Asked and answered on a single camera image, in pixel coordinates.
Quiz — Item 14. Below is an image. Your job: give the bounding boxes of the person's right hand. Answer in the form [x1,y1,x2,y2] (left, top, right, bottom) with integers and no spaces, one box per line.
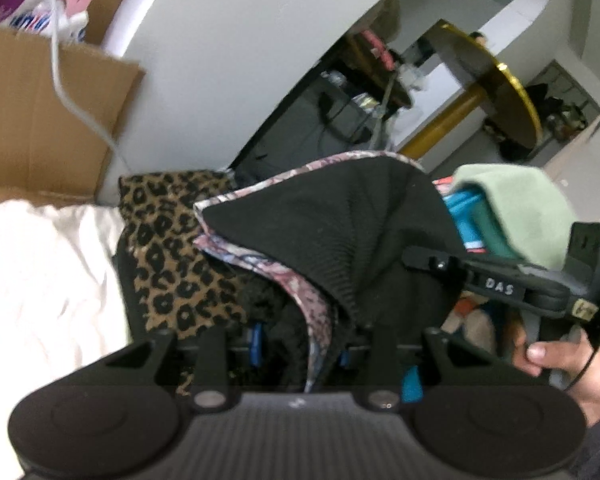
[511,327,600,415]

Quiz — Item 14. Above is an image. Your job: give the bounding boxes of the purple and white packet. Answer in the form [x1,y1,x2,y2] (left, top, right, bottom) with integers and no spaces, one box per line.
[0,0,90,45]

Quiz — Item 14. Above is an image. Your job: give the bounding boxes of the teal box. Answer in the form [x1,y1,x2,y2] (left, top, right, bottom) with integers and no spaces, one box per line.
[442,185,522,262]

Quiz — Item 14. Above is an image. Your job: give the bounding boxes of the pale grey-green garment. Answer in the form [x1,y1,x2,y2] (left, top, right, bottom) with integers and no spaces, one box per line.
[450,164,577,272]

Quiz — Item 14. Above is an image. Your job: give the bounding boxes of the cluttered background shelf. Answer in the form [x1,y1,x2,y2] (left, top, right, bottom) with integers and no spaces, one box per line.
[522,59,600,148]

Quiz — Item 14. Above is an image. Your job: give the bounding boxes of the leopard print pillow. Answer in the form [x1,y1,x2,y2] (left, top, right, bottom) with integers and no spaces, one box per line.
[117,170,251,396]

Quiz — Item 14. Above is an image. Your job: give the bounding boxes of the black fleece cloth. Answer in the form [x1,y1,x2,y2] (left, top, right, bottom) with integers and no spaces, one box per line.
[237,272,313,393]

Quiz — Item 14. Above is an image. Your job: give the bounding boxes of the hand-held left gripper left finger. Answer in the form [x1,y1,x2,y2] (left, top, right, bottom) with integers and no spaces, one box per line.
[102,322,266,409]

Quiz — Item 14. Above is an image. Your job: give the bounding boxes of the black pants with patterned stripe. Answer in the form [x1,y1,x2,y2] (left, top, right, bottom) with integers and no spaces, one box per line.
[192,152,466,393]

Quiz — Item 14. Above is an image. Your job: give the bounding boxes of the white cable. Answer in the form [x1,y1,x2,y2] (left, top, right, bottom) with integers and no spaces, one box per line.
[34,0,136,173]

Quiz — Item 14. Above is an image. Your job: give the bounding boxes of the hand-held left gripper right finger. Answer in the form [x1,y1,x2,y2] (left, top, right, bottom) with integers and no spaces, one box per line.
[339,327,486,409]

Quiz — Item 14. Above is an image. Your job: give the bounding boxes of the round gold-edged table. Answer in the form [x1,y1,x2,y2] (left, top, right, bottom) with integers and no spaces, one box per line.
[400,20,543,158]

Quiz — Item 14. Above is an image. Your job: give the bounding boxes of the cardboard box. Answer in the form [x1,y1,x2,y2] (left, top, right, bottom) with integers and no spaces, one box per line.
[0,0,146,206]

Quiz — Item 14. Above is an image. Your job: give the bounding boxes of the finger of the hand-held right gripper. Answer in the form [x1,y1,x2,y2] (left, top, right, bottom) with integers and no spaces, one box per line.
[401,246,570,318]

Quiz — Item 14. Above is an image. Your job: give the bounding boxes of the white printed duvet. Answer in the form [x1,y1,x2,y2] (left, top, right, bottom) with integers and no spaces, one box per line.
[0,200,131,480]

